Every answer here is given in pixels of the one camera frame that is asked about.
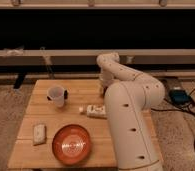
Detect white rectangular box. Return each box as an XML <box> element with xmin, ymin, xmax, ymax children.
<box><xmin>79</xmin><ymin>105</ymin><xmax>107</xmax><ymax>119</ymax></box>

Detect orange bowl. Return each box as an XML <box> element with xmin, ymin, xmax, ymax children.
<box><xmin>52</xmin><ymin>124</ymin><xmax>92</xmax><ymax>166</ymax></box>

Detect translucent plastic cup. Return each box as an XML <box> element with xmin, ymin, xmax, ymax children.
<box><xmin>47</xmin><ymin>86</ymin><xmax>68</xmax><ymax>107</ymax></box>

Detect wooden table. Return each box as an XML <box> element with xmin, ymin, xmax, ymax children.
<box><xmin>8</xmin><ymin>80</ymin><xmax>118</xmax><ymax>169</ymax></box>

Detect blue power adapter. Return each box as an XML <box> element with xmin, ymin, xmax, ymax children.
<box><xmin>169</xmin><ymin>89</ymin><xmax>190</xmax><ymax>105</ymax></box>

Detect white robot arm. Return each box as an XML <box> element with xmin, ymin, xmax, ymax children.
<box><xmin>97</xmin><ymin>53</ymin><xmax>165</xmax><ymax>171</ymax></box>

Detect white sponge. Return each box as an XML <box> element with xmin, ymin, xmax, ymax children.
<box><xmin>33</xmin><ymin>124</ymin><xmax>46</xmax><ymax>145</ymax></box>

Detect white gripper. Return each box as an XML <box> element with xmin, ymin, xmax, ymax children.
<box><xmin>99</xmin><ymin>71</ymin><xmax>114</xmax><ymax>97</ymax></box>

